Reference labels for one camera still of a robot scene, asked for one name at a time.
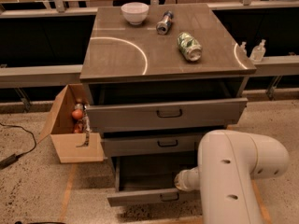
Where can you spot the grey bottom drawer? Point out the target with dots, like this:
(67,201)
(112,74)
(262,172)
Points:
(143,179)

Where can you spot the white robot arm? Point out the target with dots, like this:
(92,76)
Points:
(227,163)

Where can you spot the cardboard box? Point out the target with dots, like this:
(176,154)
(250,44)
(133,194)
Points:
(62,129)

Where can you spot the green white can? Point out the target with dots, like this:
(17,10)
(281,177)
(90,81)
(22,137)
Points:
(189,47)

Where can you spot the orange ball in box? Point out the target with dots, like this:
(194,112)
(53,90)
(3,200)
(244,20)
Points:
(77,114)

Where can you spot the grey metal rail bench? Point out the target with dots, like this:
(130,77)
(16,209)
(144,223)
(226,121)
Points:
(59,75)

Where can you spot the clear pump bottle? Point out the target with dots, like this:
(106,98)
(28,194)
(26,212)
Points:
(258,52)

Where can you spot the grey drawer cabinet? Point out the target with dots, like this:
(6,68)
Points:
(127,64)

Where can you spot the grey middle drawer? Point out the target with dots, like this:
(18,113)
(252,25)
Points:
(141,143)

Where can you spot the blue silver can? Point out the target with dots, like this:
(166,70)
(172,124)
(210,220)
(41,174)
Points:
(163,26)

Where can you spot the white bowl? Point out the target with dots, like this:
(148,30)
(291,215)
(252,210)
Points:
(135,13)

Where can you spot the grey top drawer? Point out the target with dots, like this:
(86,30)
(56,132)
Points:
(162,116)

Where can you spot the grey drawer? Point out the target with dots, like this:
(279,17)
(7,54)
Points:
(143,179)
(141,143)
(162,116)

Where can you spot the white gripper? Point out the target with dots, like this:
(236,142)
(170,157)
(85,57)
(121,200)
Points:
(186,181)

